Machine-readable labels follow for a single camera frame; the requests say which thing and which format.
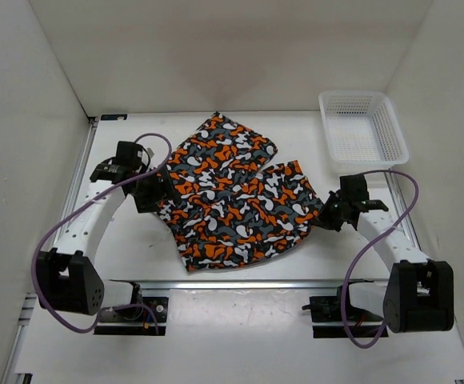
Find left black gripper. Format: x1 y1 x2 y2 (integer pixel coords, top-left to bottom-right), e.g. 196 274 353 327
129 163 182 214

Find orange camouflage shorts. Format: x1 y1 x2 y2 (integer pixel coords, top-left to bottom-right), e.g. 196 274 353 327
158 112 323 272

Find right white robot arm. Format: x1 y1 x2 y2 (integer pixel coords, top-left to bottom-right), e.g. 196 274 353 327
317 173 454 333

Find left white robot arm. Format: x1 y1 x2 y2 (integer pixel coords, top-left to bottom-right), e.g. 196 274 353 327
32 141 178 320

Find white plastic basket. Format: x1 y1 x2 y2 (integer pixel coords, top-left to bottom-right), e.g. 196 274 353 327
318 90 409 174

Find small dark label sticker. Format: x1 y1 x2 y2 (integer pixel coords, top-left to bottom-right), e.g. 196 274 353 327
100 114 128 121

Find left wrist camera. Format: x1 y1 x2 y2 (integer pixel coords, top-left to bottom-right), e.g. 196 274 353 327
141 146 154 169

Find aluminium front rail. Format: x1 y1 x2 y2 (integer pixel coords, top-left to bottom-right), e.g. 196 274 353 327
107 279 393 290

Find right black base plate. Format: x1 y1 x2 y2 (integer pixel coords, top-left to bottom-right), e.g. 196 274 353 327
302 296 382 338

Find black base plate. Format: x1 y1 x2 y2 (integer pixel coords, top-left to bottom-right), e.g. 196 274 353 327
302 296 382 338
94 293 170 337

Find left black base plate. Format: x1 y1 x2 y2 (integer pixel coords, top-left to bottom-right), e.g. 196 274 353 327
94 293 170 337

